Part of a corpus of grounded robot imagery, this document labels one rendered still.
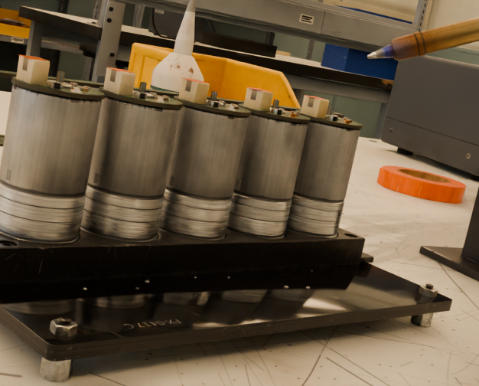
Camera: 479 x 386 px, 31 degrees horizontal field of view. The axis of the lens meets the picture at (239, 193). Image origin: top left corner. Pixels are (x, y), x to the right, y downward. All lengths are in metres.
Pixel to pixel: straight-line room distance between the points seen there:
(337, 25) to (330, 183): 2.96
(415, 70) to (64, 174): 0.63
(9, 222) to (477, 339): 0.16
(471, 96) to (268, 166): 0.50
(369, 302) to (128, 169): 0.09
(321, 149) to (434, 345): 0.08
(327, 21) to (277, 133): 2.96
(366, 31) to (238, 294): 3.12
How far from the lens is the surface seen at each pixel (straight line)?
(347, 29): 3.30
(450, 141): 0.79
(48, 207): 0.24
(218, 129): 0.27
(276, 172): 0.29
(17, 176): 0.24
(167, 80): 0.56
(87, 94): 0.24
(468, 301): 0.36
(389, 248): 0.42
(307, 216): 0.31
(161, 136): 0.25
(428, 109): 0.82
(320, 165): 0.31
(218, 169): 0.27
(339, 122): 0.31
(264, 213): 0.29
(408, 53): 0.31
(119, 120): 0.25
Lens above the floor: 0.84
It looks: 11 degrees down
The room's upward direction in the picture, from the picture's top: 12 degrees clockwise
